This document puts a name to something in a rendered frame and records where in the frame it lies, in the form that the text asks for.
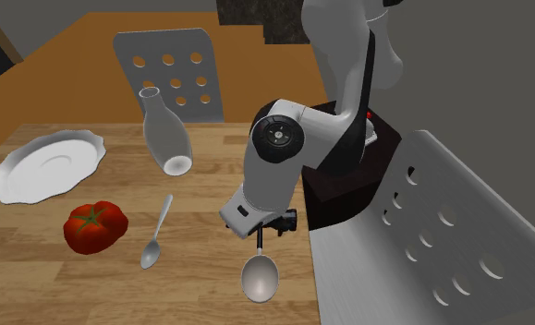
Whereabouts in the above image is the grey chair with round holes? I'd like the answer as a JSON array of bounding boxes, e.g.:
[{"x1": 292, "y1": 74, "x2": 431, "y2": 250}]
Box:
[
  {"x1": 309, "y1": 129, "x2": 535, "y2": 325},
  {"x1": 112, "y1": 28, "x2": 225, "y2": 124}
]

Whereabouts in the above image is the grey ladle with black handle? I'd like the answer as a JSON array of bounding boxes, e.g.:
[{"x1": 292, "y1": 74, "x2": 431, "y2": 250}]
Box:
[{"x1": 240, "y1": 225, "x2": 280, "y2": 304}]

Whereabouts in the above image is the red tomato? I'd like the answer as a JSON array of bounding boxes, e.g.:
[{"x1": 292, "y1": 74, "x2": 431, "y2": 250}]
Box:
[{"x1": 62, "y1": 200, "x2": 130, "y2": 257}]

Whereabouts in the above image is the white scalloped plate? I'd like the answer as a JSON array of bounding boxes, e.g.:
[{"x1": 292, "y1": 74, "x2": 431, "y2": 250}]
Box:
[{"x1": 0, "y1": 129, "x2": 108, "y2": 206}]

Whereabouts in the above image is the grey narrow-necked vase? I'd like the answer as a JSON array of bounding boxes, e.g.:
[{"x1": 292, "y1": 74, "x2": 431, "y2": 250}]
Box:
[{"x1": 138, "y1": 86, "x2": 194, "y2": 177}]

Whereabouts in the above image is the dark robot stand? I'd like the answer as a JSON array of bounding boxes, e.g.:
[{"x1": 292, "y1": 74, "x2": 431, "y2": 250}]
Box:
[{"x1": 300, "y1": 101, "x2": 403, "y2": 232}]

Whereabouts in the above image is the small grey spoon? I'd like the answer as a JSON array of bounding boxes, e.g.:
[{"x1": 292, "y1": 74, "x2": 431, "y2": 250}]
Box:
[{"x1": 140, "y1": 193, "x2": 175, "y2": 271}]

